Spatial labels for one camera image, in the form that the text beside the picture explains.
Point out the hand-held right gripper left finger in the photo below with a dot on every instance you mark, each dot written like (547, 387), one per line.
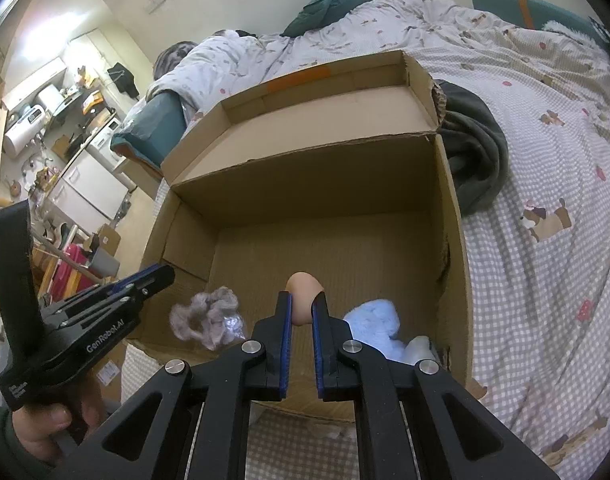
(285, 345)

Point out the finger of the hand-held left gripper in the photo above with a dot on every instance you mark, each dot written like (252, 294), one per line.
(110, 302)
(150, 276)

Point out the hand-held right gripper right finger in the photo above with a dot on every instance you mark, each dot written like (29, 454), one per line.
(318, 350)

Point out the peach soft egg toy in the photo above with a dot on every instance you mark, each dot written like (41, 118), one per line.
(303, 297)

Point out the person's left forearm green sleeve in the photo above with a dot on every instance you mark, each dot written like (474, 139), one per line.
(5, 450)

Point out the person's left hand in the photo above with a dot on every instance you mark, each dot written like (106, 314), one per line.
(40, 430)

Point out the pink suitcase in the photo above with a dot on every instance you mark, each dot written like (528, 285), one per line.
(70, 270)

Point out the small cardboard box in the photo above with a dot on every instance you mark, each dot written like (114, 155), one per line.
(107, 242)

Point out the light blue fluffy cloth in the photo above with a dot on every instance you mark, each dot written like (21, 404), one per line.
(372, 322)

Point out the grey fuzzy scrunchie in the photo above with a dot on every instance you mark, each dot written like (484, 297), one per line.
(205, 317)

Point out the white fluffy cloth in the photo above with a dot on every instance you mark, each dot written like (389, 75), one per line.
(420, 350)

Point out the white cabinet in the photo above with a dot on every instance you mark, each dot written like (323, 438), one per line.
(90, 185)

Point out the teal mattress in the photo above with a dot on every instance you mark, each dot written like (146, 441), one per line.
(152, 127)

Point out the white water heater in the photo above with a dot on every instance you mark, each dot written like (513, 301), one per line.
(22, 140)

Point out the black hanging garment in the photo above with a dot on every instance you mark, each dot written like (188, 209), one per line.
(124, 79)

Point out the grey furry blanket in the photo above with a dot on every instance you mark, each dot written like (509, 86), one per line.
(172, 57)

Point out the checked dog print sheet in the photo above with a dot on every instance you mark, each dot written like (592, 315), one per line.
(535, 260)

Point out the dark grey cloth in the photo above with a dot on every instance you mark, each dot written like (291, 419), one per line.
(472, 150)

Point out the dark green garment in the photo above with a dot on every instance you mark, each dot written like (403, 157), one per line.
(325, 10)

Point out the light printed quilt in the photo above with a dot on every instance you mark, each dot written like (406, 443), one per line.
(435, 35)

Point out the teal pillow with orange stripe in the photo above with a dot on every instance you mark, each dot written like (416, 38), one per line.
(500, 5)

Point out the white fluffy cushion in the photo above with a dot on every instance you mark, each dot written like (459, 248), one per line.
(570, 35)

